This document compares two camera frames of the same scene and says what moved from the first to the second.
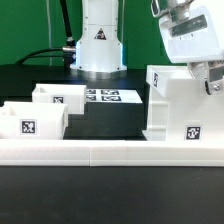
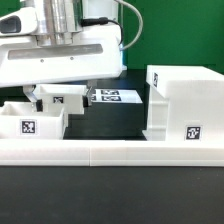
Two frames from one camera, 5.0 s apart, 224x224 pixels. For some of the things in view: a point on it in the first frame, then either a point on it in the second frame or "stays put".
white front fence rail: [111, 153] stays put
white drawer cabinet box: [181, 107] stays put
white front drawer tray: [33, 120] stays put
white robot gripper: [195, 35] to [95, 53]
